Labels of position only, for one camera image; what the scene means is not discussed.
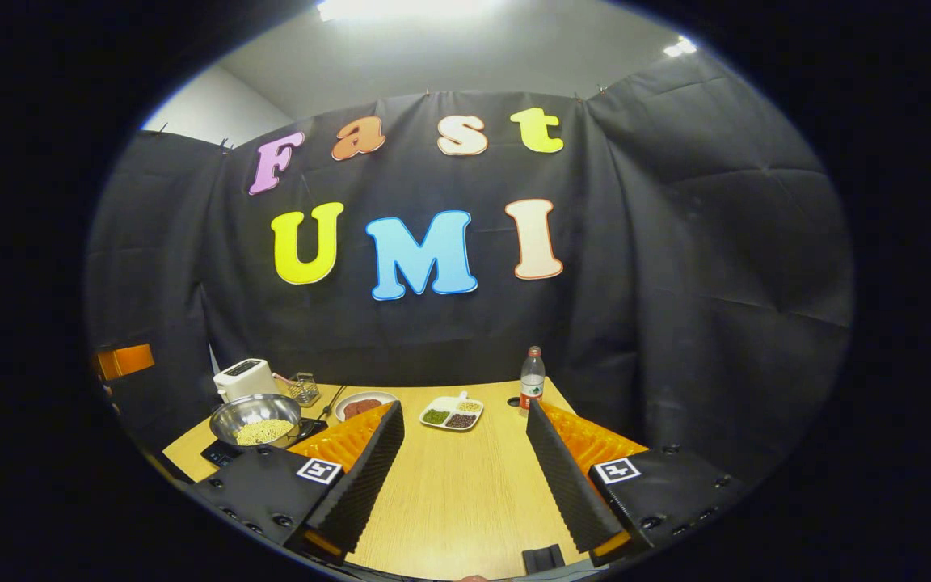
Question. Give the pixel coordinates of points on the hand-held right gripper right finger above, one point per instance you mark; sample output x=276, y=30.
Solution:
x=566, y=485

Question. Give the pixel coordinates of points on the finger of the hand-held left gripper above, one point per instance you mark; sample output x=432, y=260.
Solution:
x=128, y=361

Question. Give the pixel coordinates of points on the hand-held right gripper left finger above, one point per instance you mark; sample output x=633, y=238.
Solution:
x=368, y=477

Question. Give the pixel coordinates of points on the black induction cooktop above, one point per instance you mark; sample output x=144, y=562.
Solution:
x=219, y=454

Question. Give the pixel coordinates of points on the brown meat piece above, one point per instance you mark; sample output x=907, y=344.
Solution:
x=372, y=405
x=352, y=410

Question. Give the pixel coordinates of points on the white round plate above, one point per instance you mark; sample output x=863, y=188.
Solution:
x=368, y=395

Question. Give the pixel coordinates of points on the white divided dish with beans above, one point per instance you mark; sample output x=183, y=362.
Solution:
x=451, y=413

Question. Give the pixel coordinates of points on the clear water bottle red label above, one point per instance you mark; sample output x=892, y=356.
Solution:
x=532, y=380

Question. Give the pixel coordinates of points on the pile of soybeans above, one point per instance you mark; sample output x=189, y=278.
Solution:
x=265, y=432

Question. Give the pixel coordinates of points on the white toaster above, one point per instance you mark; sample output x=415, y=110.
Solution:
x=243, y=378

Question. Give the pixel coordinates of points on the large ceiling light panel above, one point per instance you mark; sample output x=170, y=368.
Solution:
x=409, y=8

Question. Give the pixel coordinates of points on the small ceiling light panel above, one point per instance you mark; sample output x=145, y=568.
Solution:
x=680, y=47

